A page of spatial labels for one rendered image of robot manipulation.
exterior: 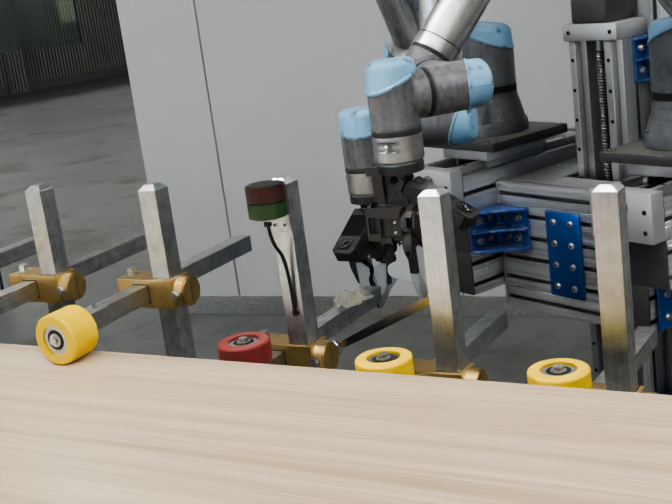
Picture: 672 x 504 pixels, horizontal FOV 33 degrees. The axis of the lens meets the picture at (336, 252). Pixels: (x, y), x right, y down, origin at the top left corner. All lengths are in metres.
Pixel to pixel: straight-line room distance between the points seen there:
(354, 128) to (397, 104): 0.34
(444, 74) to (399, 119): 0.10
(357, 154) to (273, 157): 2.70
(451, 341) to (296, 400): 0.28
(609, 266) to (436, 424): 0.34
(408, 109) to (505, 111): 0.77
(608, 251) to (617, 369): 0.16
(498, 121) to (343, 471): 1.28
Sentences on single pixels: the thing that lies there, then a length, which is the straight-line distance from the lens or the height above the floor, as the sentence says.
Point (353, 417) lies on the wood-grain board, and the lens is 1.42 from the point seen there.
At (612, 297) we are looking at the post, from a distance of 1.56.
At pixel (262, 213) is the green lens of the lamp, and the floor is 1.10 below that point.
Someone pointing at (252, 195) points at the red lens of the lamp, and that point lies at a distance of 1.68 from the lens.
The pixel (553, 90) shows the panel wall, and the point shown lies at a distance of 4.28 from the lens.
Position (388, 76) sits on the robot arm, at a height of 1.27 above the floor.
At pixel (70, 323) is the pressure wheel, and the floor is 0.97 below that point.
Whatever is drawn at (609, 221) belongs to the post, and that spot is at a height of 1.07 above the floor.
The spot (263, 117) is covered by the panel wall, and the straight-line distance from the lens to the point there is 4.69.
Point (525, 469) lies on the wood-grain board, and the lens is 1.25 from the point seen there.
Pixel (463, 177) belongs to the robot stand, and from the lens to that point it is 2.35.
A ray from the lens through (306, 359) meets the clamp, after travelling 1.79.
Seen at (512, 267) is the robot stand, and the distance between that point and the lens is 2.44.
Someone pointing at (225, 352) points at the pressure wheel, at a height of 0.90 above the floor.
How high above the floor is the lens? 1.45
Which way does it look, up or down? 15 degrees down
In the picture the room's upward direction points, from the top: 8 degrees counter-clockwise
